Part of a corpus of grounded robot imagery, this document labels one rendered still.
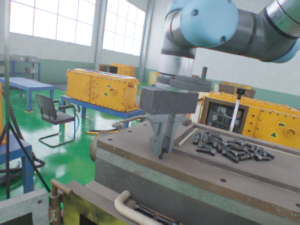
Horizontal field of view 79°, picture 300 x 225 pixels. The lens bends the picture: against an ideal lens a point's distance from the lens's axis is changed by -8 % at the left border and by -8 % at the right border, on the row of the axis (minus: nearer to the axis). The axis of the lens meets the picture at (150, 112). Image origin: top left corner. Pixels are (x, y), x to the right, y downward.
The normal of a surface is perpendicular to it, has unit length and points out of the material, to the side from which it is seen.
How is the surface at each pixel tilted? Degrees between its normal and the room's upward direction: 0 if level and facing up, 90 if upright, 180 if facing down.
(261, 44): 120
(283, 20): 126
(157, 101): 90
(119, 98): 90
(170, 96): 90
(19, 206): 90
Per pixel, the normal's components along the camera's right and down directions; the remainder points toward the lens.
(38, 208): 0.74, 0.26
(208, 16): 0.18, 0.26
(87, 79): -0.43, 0.15
